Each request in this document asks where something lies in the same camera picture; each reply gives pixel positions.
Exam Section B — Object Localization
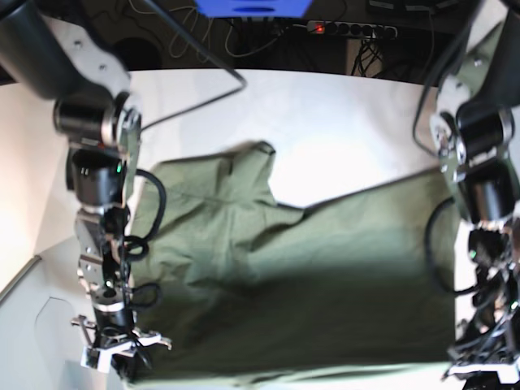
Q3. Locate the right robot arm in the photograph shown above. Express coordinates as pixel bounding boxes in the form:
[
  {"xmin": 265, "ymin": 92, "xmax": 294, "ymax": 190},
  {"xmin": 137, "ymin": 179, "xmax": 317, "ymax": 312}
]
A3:
[{"xmin": 1, "ymin": 1, "xmax": 171, "ymax": 373}]

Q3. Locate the green t-shirt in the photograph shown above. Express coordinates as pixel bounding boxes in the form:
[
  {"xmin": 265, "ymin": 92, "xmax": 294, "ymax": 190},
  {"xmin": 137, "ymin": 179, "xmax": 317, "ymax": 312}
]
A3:
[{"xmin": 123, "ymin": 142, "xmax": 455, "ymax": 388}]

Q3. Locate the black power strip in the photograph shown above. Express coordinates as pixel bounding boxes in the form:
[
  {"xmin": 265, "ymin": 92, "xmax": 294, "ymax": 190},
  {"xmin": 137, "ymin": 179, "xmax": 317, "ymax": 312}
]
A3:
[{"xmin": 306, "ymin": 20, "xmax": 398, "ymax": 40}]

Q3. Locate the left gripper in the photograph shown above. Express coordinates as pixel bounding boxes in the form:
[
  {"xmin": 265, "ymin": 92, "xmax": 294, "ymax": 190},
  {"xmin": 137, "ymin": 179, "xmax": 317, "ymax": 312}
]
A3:
[{"xmin": 441, "ymin": 320, "xmax": 519, "ymax": 384}]

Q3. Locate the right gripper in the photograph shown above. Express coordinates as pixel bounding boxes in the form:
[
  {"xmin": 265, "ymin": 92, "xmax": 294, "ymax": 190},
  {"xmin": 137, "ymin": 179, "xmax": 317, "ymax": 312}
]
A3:
[{"xmin": 71, "ymin": 315, "xmax": 172, "ymax": 362}]

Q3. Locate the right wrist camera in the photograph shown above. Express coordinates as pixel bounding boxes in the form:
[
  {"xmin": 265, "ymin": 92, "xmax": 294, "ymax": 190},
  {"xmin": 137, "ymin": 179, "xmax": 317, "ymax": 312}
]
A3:
[{"xmin": 80, "ymin": 346, "xmax": 112, "ymax": 374}]

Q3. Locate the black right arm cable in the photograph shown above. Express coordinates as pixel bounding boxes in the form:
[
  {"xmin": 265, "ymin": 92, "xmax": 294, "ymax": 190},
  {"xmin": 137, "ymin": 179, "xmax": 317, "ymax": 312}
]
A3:
[{"xmin": 140, "ymin": 0, "xmax": 249, "ymax": 131}]

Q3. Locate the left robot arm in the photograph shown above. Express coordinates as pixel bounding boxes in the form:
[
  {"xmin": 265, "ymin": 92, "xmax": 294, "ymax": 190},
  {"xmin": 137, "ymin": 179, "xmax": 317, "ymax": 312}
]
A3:
[{"xmin": 422, "ymin": 1, "xmax": 519, "ymax": 389}]

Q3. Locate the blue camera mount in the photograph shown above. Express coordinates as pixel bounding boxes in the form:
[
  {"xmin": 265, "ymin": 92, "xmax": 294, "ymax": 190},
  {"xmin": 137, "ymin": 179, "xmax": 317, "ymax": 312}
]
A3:
[{"xmin": 195, "ymin": 0, "xmax": 312, "ymax": 18}]

